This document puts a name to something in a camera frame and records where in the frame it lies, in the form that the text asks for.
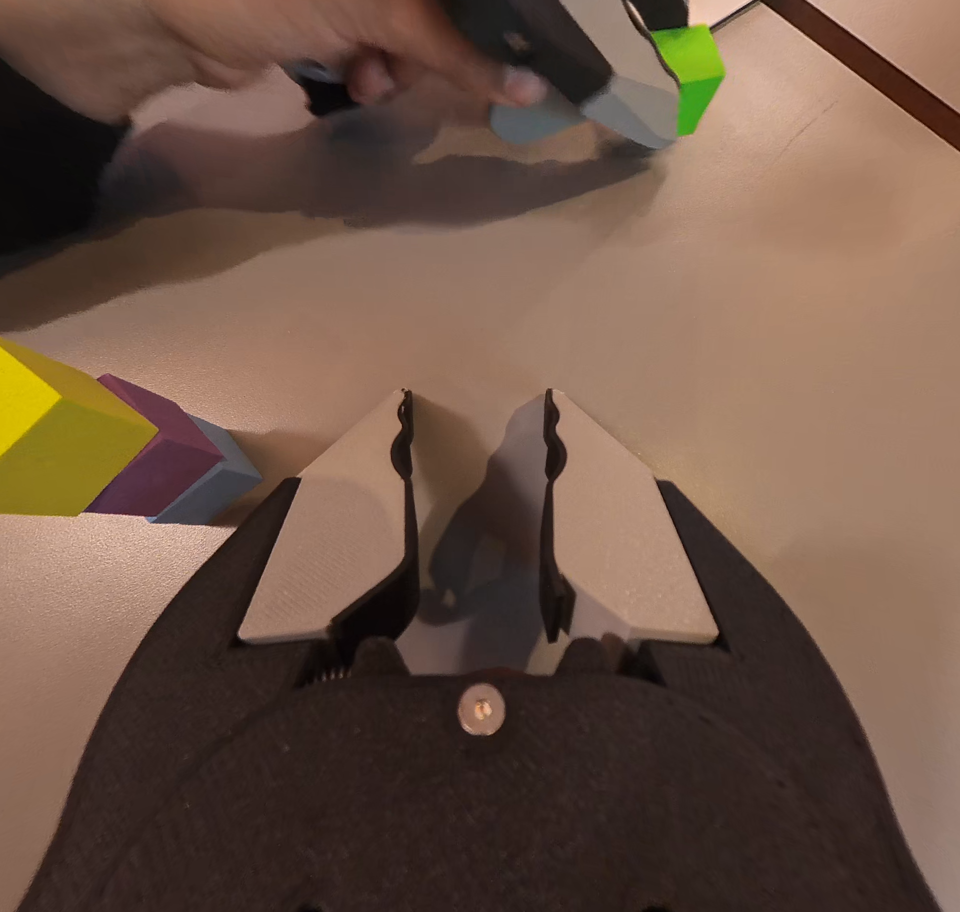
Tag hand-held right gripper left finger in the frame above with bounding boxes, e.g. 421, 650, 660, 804
237, 389, 421, 646

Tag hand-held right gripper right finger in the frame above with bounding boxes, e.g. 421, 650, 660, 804
537, 389, 721, 655

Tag green foam cube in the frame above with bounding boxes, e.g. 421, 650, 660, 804
651, 24, 726, 137

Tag light blue foam cube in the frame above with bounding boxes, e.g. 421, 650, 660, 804
146, 414, 264, 526

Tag purple foam cube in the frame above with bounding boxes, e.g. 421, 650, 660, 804
84, 374, 228, 517

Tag yellow foam cube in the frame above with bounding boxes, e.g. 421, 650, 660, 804
0, 338, 159, 517

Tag person's left hand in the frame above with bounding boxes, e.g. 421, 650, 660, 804
0, 0, 550, 124

